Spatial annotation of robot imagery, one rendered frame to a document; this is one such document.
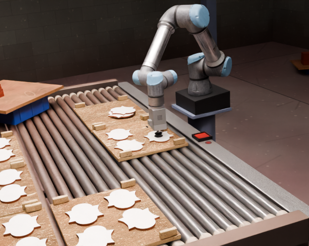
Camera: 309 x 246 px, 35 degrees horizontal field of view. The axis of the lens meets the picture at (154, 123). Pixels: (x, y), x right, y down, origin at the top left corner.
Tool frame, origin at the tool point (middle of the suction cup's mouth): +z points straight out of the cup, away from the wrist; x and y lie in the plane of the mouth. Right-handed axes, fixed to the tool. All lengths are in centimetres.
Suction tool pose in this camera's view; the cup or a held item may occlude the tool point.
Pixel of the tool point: (158, 136)
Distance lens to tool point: 237.6
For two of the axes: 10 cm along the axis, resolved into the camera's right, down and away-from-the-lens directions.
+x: 9.6, -1.5, 2.4
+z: 0.6, 9.4, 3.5
